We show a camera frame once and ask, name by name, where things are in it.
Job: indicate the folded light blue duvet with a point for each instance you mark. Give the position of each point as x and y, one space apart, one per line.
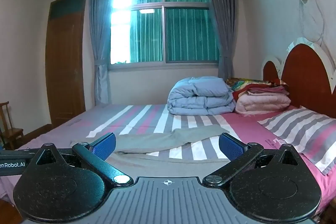
199 95

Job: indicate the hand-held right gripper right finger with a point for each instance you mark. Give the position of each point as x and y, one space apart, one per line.
231 148

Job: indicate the folded pink sheet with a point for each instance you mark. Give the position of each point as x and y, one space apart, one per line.
267 90

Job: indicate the pink striped bedsheet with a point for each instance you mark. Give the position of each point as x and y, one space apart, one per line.
147 119

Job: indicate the colourful patterned folded blanket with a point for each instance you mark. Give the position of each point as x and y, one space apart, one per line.
241 85

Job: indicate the striped grey white pillow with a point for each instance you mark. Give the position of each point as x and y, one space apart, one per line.
302 129

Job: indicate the grey-beige fleece pants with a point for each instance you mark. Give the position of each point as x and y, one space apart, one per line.
168 138

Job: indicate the red and white headboard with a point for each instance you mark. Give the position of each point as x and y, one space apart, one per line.
307 77

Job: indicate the red patterned cloth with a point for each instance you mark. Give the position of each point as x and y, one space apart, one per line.
262 104

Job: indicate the grey-blue curtain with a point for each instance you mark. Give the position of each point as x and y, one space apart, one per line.
101 29
223 16

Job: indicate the sliding glass window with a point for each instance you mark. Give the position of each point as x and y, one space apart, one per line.
183 35

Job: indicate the wooden chair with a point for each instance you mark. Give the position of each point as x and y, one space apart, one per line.
13 133

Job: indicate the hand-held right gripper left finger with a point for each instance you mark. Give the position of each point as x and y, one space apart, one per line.
105 146

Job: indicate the brown wooden door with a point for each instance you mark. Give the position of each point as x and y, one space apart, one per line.
65 69

